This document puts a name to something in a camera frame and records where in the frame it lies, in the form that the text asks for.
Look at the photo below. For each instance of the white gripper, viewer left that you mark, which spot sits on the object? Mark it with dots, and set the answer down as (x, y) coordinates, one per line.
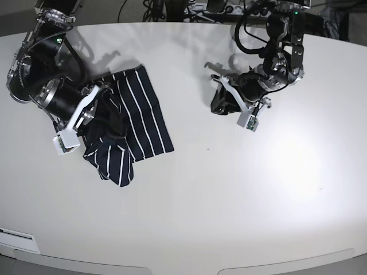
(109, 113)

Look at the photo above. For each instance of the white gripper, viewer right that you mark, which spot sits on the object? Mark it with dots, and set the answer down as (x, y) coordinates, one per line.
(228, 99)

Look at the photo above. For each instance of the navy white striped T-shirt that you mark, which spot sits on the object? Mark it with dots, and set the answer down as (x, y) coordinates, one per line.
(144, 130)

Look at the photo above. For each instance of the black robot arm, viewer left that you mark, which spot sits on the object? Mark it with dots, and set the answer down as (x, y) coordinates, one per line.
(49, 72)

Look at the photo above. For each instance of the white power strip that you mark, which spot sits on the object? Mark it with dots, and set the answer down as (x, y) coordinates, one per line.
(201, 9)

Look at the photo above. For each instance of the black equipment box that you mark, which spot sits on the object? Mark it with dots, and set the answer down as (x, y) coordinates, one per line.
(336, 27)

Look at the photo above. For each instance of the wrist camera, viewer right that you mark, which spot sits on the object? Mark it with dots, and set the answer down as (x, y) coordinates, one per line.
(248, 121)

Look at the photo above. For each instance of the wrist camera, viewer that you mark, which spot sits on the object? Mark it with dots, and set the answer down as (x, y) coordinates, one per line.
(248, 121)
(66, 143)

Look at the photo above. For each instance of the wrist camera, viewer left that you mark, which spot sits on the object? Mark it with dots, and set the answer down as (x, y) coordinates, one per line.
(66, 143)

